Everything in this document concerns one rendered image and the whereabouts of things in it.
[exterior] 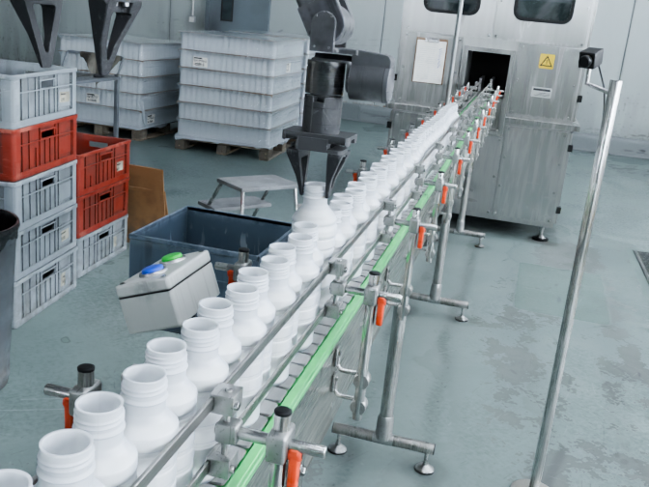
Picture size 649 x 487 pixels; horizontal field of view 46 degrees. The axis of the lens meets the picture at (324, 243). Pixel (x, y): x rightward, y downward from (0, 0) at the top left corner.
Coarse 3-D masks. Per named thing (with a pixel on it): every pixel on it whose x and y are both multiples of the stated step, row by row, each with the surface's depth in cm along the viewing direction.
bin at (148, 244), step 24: (168, 216) 192; (192, 216) 203; (216, 216) 201; (240, 216) 200; (144, 240) 173; (168, 240) 172; (192, 240) 205; (216, 240) 203; (240, 240) 201; (264, 240) 200; (144, 264) 175
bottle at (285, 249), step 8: (272, 248) 102; (280, 248) 105; (288, 248) 104; (288, 256) 102; (288, 280) 102; (296, 280) 103; (296, 288) 103; (296, 296) 103; (296, 312) 104; (296, 320) 105; (296, 328) 105; (296, 336) 107
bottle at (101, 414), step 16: (80, 400) 60; (96, 400) 61; (112, 400) 61; (80, 416) 58; (96, 416) 58; (112, 416) 58; (96, 432) 58; (112, 432) 59; (96, 448) 58; (112, 448) 59; (128, 448) 60; (96, 464) 58; (112, 464) 59; (128, 464) 60; (112, 480) 58; (128, 480) 60
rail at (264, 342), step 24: (456, 120) 307; (432, 168) 240; (360, 264) 140; (312, 288) 105; (288, 312) 94; (264, 336) 87; (288, 360) 98; (192, 432) 68; (168, 456) 64; (144, 480) 60; (192, 480) 71
